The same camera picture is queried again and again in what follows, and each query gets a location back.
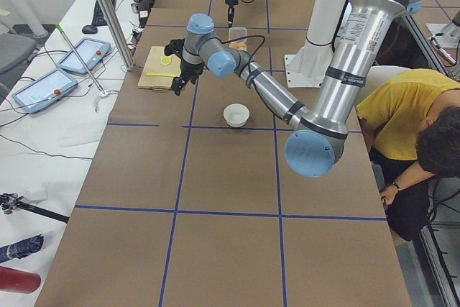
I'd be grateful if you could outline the teach pendant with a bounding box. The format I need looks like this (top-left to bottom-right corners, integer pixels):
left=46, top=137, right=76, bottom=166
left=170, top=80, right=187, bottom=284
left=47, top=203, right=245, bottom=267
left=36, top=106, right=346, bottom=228
left=56, top=37, right=111, bottom=75
left=12, top=68, right=78, bottom=114

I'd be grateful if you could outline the person in yellow shirt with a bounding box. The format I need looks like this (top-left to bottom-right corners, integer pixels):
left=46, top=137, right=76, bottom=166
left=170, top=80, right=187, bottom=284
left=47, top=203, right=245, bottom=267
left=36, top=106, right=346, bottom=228
left=356, top=69, right=459, bottom=245

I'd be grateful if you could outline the lower teach pendant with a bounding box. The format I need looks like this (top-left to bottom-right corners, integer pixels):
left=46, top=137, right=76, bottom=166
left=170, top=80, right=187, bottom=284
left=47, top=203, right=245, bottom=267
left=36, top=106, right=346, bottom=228
left=12, top=68, right=78, bottom=114

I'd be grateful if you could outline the black computer keyboard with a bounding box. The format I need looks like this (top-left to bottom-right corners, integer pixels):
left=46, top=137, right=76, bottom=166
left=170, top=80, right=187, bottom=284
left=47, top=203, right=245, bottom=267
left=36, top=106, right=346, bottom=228
left=91, top=0, right=118, bottom=27

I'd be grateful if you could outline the clear plastic egg box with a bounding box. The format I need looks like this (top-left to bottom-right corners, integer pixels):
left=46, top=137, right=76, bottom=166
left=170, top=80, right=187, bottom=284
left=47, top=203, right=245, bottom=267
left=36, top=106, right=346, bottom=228
left=228, top=27, right=248, bottom=45

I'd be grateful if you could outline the front yellow lemon slice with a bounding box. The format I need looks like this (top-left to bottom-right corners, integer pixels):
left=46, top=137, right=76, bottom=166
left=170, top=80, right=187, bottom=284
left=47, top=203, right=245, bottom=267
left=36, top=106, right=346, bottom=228
left=160, top=55, right=173, bottom=66

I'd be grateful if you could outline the grey office chair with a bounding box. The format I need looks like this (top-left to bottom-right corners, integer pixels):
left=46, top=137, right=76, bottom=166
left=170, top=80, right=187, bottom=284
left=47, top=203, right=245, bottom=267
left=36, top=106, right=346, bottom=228
left=1, top=9, right=39, bottom=100

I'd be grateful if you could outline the small black tripod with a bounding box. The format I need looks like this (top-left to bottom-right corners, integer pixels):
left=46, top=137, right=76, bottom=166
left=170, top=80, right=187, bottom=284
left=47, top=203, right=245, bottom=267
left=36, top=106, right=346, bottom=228
left=1, top=193, right=70, bottom=224

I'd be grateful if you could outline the yellow plastic knife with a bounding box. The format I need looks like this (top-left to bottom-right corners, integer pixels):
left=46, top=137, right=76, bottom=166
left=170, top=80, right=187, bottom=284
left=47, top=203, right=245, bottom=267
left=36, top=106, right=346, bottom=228
left=145, top=73, right=176, bottom=78

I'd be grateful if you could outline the black computer mouse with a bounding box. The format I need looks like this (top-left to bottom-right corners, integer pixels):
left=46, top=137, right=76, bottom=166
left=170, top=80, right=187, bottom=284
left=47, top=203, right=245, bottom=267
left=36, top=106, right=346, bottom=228
left=81, top=25, right=98, bottom=35

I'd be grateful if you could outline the bamboo cutting board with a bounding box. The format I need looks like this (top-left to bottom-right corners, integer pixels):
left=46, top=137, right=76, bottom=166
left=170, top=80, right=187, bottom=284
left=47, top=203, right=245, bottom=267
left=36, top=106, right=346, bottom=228
left=137, top=46, right=180, bottom=91

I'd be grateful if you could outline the folded blue umbrella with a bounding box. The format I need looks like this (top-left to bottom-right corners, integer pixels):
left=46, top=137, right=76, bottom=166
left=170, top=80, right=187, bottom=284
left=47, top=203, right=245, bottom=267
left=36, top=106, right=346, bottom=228
left=0, top=234, right=44, bottom=263

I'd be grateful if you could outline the red cylinder bottle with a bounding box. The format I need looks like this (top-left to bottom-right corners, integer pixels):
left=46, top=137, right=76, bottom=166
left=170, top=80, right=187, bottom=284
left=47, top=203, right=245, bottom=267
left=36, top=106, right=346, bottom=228
left=1, top=267, right=41, bottom=294

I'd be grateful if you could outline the green tipped metal rod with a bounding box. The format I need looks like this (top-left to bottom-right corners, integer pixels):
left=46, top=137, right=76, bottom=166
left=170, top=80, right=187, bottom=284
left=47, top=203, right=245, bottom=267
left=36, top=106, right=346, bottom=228
left=55, top=24, right=109, bottom=98

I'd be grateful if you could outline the white camera stand pillar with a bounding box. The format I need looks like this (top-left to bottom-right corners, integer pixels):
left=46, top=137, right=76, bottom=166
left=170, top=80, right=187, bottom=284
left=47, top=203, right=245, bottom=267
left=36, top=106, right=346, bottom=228
left=285, top=0, right=347, bottom=88

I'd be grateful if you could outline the upper teach pendant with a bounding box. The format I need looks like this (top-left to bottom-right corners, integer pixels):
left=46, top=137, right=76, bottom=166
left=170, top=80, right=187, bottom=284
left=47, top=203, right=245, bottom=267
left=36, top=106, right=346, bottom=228
left=56, top=37, right=111, bottom=75

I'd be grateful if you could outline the blue masking tape grid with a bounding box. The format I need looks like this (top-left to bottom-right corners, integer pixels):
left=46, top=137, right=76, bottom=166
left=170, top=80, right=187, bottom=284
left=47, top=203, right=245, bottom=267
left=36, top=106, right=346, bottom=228
left=73, top=0, right=460, bottom=307

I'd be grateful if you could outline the cream white bowl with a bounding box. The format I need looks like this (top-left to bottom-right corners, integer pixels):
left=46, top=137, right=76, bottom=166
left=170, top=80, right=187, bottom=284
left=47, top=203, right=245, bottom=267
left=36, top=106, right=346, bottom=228
left=223, top=104, right=250, bottom=128

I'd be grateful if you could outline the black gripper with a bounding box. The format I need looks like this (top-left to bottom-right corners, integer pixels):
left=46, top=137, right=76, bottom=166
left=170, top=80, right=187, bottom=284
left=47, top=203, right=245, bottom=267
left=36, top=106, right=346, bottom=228
left=171, top=60, right=203, bottom=96
left=225, top=0, right=238, bottom=27

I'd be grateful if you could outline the aluminium frame post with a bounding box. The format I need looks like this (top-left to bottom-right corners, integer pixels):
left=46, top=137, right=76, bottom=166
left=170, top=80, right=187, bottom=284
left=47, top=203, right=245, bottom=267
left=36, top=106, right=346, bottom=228
left=97, top=0, right=134, bottom=71

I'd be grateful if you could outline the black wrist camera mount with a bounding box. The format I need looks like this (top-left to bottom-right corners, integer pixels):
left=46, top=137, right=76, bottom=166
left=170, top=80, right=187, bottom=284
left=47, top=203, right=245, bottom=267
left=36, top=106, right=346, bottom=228
left=164, top=38, right=185, bottom=60

